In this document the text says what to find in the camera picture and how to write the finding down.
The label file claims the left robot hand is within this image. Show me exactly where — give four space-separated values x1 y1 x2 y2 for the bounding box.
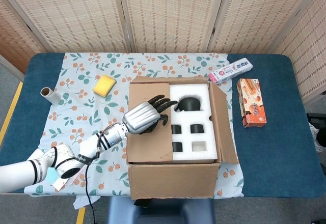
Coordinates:
122 94 178 135

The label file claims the brown cardboard box red top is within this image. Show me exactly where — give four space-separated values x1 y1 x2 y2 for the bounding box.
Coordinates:
126 75 239 201

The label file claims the blue robot base seat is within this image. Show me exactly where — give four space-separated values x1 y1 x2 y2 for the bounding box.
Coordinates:
106 198 215 224

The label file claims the grey cardboard tube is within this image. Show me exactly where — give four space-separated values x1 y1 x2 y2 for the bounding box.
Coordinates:
40 87 62 105

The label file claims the white toothpaste box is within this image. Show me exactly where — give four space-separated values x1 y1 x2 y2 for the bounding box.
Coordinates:
207 57 254 85

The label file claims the orange biscuit box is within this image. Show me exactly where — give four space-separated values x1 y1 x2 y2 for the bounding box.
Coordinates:
236 78 267 128

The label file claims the white foam insert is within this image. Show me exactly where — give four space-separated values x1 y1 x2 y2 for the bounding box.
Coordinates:
169 83 219 161

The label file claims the yellow sponge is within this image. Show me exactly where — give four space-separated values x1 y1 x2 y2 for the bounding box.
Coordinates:
92 74 117 98

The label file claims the floral fruit print tablecloth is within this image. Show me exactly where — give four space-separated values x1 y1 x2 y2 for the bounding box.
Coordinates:
23 52 245 199

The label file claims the black teapot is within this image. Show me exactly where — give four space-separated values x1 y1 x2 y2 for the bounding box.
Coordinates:
174 96 204 113

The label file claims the black flat object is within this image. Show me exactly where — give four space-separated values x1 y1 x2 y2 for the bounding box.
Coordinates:
134 199 151 208

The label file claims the teal white card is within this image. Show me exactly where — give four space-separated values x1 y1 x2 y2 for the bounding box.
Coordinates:
47 167 70 192

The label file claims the bamboo folding screen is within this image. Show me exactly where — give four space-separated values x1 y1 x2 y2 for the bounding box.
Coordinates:
0 0 326 100

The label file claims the black equipment with white bag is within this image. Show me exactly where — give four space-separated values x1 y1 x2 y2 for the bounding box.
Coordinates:
307 113 326 153

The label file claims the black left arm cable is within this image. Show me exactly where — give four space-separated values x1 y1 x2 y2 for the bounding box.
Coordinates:
85 164 96 224

